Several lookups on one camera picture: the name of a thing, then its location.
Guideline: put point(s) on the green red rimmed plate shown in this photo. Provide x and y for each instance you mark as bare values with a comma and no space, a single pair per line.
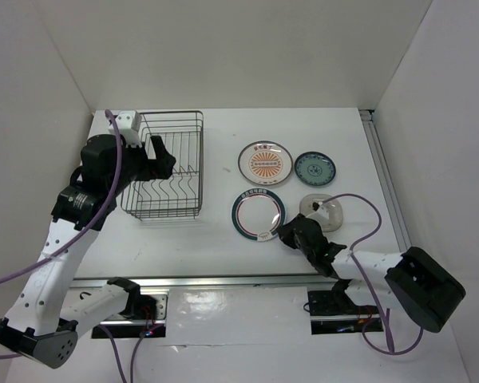
257,213

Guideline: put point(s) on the small blue patterned plate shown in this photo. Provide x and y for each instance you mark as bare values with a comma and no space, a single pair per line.
315,169

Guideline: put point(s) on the aluminium side rail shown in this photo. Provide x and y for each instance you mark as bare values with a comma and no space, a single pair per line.
381,165

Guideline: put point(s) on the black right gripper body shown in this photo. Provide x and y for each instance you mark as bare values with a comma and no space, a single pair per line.
304,250

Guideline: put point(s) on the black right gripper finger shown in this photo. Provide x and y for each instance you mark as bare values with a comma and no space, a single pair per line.
300,219
287,235

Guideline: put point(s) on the aluminium front rail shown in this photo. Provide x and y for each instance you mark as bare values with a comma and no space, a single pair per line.
225,281

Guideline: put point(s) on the orange sunburst plate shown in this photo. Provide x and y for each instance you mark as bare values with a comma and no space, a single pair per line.
265,163

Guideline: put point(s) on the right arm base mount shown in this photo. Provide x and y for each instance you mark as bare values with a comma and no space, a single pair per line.
332,312

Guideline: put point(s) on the small beige speckled dish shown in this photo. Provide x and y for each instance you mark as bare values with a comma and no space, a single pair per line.
336,219

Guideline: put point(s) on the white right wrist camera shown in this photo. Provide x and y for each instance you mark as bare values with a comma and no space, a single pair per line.
319,210

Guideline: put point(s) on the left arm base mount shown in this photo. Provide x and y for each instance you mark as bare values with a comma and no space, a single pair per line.
150,319

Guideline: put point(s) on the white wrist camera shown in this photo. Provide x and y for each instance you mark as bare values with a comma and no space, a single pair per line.
319,210
128,124

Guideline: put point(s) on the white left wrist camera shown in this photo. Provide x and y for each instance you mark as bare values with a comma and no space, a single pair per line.
128,124

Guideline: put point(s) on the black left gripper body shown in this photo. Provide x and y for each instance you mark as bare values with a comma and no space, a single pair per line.
136,164

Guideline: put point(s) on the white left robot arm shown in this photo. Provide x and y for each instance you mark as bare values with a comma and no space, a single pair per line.
38,325

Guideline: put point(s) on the metal wire dish rack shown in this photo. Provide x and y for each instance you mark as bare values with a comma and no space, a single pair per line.
174,143

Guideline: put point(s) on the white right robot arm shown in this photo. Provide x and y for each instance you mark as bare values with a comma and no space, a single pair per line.
412,280

